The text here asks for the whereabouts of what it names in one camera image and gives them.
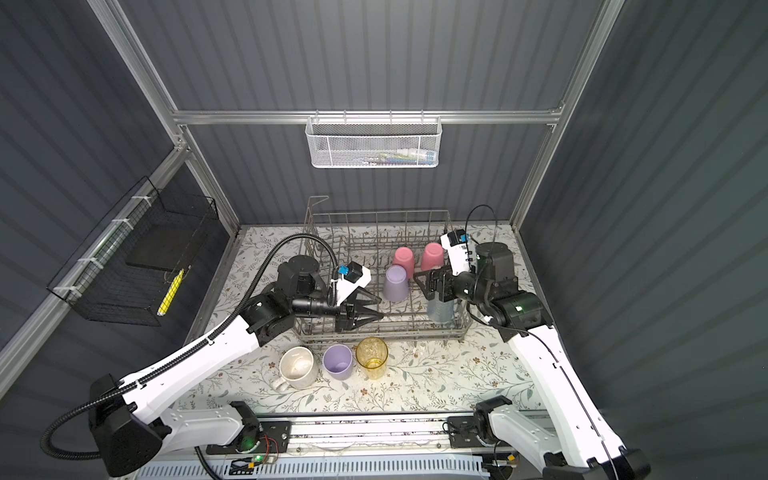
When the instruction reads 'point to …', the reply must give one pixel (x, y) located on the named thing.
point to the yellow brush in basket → (171, 292)
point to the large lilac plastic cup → (396, 284)
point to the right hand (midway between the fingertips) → (432, 275)
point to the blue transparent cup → (440, 312)
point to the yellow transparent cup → (372, 354)
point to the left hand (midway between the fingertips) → (381, 306)
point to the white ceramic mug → (298, 369)
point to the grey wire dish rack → (394, 245)
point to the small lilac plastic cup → (337, 361)
